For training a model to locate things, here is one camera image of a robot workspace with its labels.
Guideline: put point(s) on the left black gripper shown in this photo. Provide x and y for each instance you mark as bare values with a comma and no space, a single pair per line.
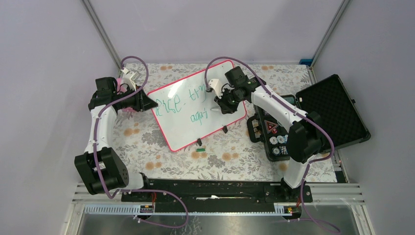
142,102

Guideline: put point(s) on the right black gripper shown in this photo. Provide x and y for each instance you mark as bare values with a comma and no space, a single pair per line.
225,108

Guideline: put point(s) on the pink framed whiteboard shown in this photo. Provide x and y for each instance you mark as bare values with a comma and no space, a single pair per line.
184,114

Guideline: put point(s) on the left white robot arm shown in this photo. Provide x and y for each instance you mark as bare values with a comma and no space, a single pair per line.
100,167

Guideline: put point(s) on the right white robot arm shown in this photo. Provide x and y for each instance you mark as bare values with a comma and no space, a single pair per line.
305,136

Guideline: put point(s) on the pink eraser block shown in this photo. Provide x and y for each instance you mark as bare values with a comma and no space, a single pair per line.
124,109

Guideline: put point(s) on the floral table mat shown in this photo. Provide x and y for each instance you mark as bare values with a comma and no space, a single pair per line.
138,141

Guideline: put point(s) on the blue clip at corner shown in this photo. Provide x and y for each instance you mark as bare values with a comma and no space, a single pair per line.
307,62

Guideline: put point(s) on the black poker chip case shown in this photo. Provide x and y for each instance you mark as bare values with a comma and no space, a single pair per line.
328,98

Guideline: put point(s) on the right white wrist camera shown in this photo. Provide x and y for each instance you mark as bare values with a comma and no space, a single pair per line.
216,85

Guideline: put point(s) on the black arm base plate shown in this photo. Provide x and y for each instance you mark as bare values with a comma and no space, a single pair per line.
217,196

